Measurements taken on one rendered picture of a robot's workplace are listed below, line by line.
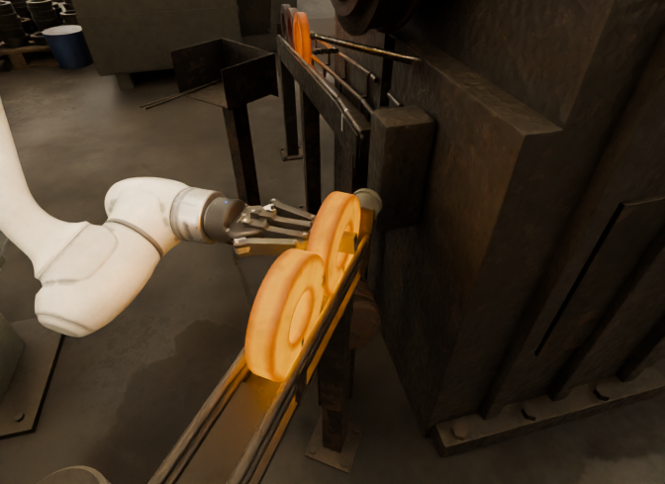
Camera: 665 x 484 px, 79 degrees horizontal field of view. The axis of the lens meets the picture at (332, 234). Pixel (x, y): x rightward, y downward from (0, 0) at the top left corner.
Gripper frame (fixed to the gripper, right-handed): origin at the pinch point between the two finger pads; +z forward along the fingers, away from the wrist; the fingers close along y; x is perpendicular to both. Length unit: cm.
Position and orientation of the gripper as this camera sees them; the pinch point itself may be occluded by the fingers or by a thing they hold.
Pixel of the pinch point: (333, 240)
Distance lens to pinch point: 59.6
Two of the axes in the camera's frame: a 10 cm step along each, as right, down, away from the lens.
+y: -3.6, 6.1, -7.1
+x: -0.8, -7.8, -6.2
